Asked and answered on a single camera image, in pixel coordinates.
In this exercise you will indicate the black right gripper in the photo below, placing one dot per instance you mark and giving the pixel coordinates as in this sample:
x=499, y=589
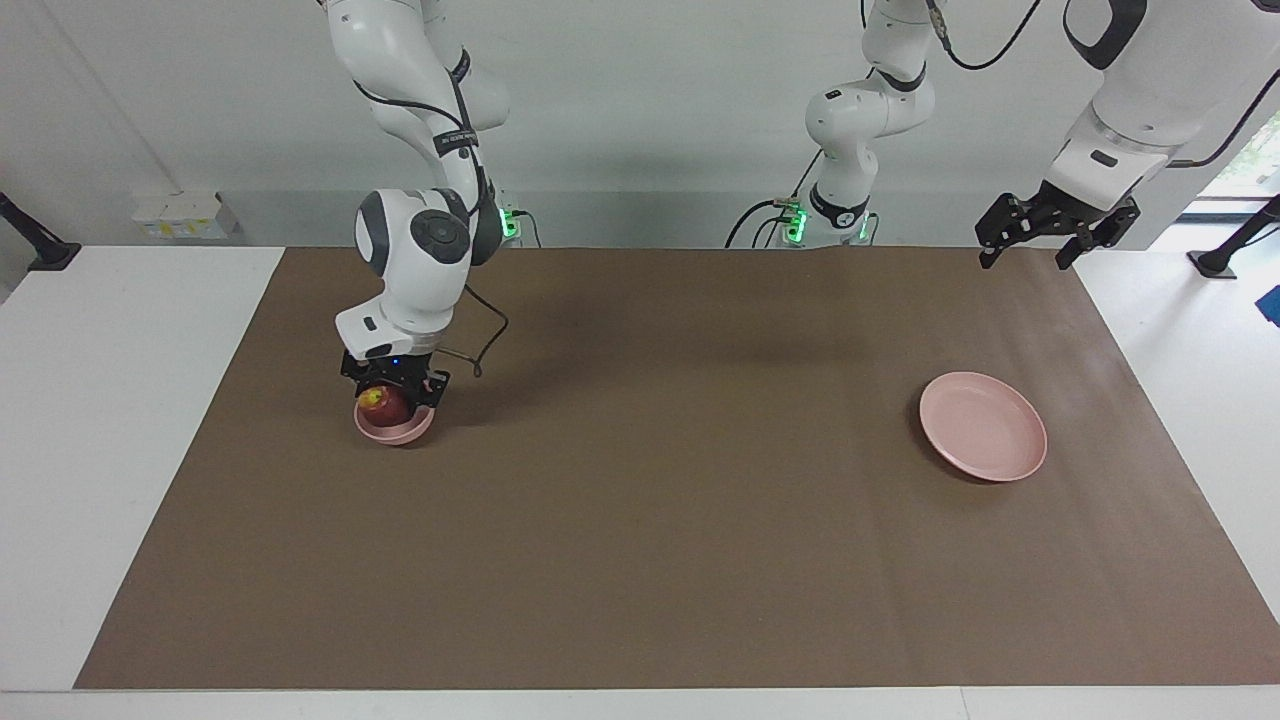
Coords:
x=395, y=370

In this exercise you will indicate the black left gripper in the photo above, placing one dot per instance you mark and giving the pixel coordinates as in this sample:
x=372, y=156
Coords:
x=1060, y=215

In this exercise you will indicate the dark red apple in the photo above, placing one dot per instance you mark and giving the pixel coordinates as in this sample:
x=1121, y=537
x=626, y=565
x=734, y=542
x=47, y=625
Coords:
x=385, y=405

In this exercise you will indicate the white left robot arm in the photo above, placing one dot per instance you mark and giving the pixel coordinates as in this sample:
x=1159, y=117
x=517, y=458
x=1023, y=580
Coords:
x=870, y=110

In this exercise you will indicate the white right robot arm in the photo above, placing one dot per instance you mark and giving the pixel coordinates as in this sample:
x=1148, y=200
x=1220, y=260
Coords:
x=415, y=250

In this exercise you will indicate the pink bowl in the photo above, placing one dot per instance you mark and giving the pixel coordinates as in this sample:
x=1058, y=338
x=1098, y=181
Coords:
x=395, y=435

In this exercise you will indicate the pink plate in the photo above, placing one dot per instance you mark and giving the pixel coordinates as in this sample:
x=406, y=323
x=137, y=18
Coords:
x=985, y=425

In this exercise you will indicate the black stand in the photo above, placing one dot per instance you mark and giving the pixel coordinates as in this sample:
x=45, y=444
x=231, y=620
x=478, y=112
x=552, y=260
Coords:
x=1225, y=260
x=45, y=252

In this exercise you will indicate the blue object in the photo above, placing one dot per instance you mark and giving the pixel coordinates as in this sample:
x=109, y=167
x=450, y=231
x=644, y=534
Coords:
x=1272, y=306

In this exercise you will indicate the brown table mat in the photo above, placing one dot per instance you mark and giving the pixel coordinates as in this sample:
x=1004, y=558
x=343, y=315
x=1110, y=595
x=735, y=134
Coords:
x=650, y=520

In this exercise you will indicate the white wall socket box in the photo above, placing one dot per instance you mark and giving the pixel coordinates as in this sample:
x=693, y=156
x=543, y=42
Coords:
x=185, y=215

